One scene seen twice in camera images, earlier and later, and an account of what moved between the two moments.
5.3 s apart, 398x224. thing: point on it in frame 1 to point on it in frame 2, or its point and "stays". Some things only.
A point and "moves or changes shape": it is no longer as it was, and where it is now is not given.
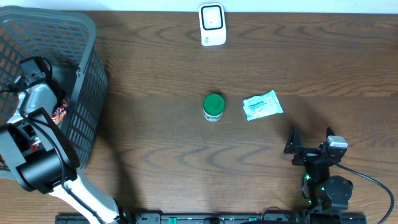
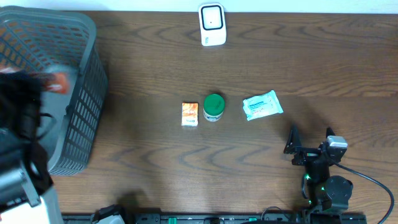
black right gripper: x=307 y=154 stays
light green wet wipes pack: x=262 y=106 stays
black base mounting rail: x=222 y=218 stays
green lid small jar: x=213 y=107 stays
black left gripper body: x=61 y=92 to x=26 y=93
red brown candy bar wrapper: x=58 y=114 moves or changes shape
